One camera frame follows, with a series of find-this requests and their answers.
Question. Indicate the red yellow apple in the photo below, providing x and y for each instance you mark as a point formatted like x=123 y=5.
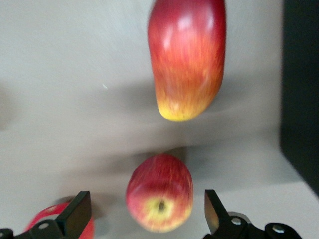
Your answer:
x=159 y=191

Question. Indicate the red yellow mango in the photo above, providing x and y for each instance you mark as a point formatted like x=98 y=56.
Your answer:
x=187 y=62

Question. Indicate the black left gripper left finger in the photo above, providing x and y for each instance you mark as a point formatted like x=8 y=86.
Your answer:
x=74 y=214

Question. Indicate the black rectangular tray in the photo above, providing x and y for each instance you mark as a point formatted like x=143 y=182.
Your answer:
x=301 y=87

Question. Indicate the red pomegranate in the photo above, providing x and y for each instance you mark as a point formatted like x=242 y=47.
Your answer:
x=40 y=217

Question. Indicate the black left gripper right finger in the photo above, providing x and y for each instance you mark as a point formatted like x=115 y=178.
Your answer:
x=219 y=219

